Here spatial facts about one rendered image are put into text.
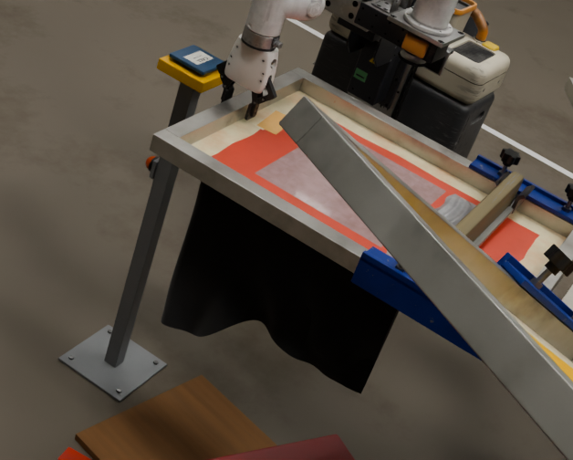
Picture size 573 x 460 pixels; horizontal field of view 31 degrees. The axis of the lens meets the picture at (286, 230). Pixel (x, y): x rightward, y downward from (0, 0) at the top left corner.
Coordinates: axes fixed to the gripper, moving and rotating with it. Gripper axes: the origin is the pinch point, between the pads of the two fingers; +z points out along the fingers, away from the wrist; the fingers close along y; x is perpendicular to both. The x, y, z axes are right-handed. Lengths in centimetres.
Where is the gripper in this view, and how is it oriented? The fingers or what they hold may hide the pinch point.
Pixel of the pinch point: (239, 104)
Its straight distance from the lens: 228.1
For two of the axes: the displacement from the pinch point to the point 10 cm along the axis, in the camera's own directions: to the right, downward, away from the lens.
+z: -2.9, 8.0, 5.3
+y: -8.2, -4.9, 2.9
